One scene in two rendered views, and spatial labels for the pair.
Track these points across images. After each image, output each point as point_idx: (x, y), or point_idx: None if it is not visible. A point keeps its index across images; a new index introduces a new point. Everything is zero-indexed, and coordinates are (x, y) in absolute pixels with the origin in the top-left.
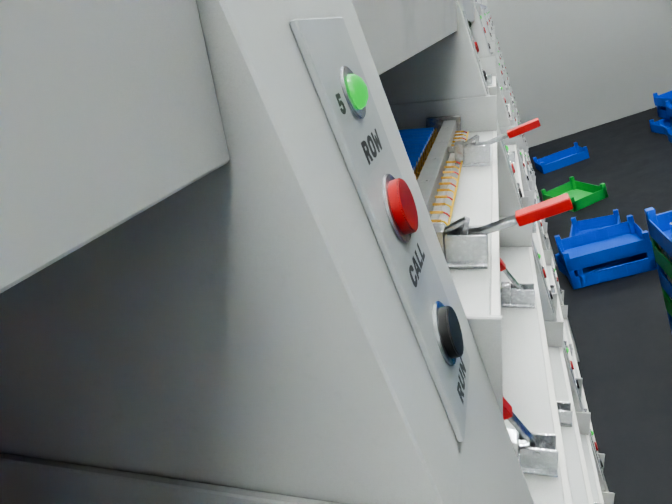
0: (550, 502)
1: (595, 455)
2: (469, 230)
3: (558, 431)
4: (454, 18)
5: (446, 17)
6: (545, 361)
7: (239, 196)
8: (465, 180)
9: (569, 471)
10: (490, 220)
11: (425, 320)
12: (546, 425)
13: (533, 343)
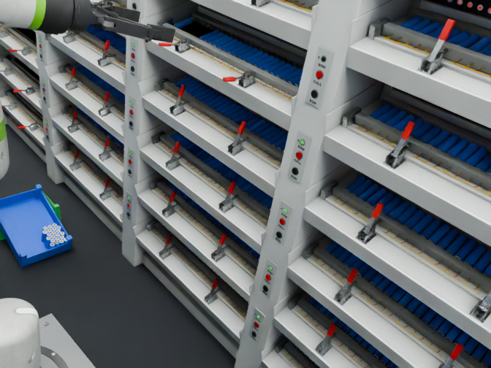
0: (166, 109)
1: (248, 312)
2: (180, 44)
3: (178, 120)
4: (294, 37)
5: (253, 20)
6: (200, 135)
7: None
8: (230, 73)
9: (204, 193)
10: (193, 61)
11: (132, 0)
12: (182, 120)
13: (210, 138)
